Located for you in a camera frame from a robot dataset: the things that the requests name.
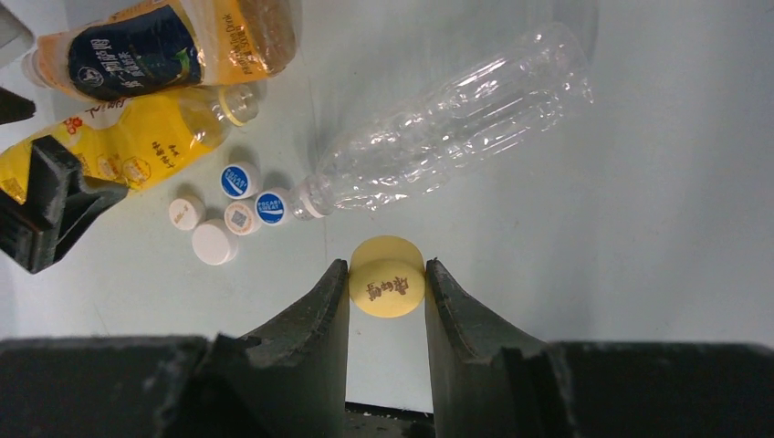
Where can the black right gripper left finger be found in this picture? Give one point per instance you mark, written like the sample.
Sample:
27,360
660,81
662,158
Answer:
286,378

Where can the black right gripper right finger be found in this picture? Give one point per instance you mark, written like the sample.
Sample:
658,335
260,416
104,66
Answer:
492,379

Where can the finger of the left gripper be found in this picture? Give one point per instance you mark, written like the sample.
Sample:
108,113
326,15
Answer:
14,108
61,205

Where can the yellow label bottle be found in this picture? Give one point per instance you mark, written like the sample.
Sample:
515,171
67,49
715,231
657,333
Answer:
139,142

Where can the yellow cap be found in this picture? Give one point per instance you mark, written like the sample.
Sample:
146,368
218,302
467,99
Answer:
387,277

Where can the orange navy label bottle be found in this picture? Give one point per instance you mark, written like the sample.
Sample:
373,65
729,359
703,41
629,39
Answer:
155,46

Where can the clear bottle lower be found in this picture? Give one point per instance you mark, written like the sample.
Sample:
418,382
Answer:
452,128

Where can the white cap left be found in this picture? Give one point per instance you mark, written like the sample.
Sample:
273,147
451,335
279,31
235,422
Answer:
186,212

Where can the plain white cap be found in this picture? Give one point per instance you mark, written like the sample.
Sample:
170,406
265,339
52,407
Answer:
213,243

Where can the white grey printed cap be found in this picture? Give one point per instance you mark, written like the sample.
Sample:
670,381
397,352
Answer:
241,217

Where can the blue white cap right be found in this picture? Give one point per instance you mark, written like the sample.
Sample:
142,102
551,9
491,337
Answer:
272,207

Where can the blue white cap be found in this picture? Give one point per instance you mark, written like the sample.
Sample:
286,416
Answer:
240,180
272,207

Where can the blue white cap upper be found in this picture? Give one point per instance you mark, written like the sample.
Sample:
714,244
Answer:
240,180

